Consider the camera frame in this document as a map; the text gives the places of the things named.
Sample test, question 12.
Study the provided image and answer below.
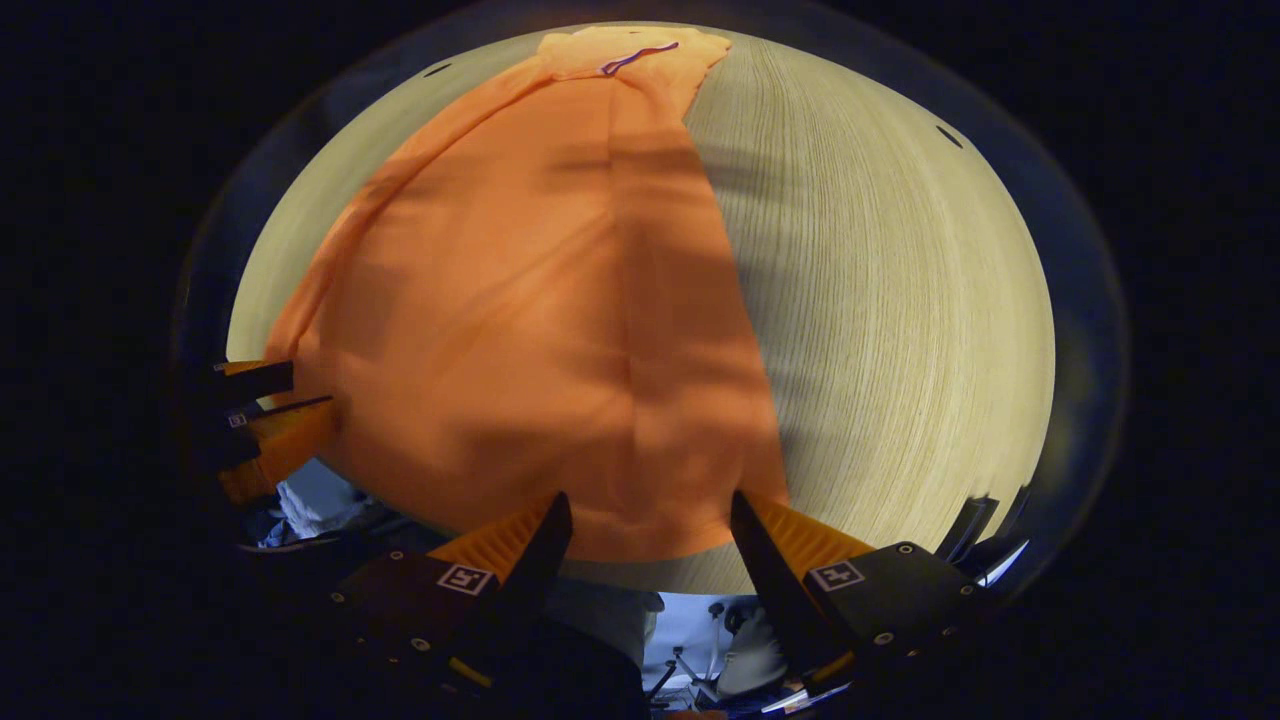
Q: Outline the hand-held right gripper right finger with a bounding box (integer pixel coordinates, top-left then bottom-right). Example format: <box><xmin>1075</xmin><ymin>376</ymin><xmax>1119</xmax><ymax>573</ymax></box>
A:
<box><xmin>730</xmin><ymin>490</ymin><xmax>1006</xmax><ymax>701</ymax></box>

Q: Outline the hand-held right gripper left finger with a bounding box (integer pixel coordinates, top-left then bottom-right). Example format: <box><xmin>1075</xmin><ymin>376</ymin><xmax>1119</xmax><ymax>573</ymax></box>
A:
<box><xmin>325</xmin><ymin>490</ymin><xmax>574</xmax><ymax>701</ymax></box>

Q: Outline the orange T-shirt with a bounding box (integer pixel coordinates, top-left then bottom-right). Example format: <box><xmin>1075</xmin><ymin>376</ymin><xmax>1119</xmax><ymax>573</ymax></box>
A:
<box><xmin>265</xmin><ymin>25</ymin><xmax>791</xmax><ymax>563</ymax></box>

